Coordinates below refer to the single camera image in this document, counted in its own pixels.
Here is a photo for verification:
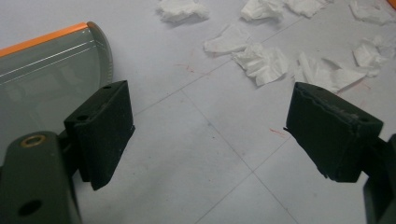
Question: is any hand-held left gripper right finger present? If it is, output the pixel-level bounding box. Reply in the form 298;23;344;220
283;81;385;184

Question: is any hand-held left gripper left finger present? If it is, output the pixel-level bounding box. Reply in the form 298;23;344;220
64;79;136;191

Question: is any pile of white tissue scraps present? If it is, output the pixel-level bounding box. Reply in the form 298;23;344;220
155;0;396;94

